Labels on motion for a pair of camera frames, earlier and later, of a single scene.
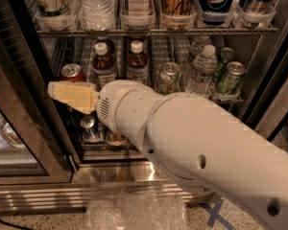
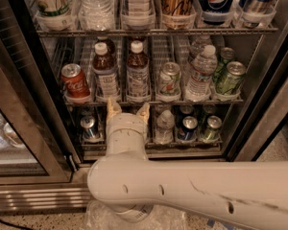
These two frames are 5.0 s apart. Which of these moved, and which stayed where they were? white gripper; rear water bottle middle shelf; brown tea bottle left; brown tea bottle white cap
Moved: white gripper
Stayed: brown tea bottle left; rear water bottle middle shelf; brown tea bottle white cap
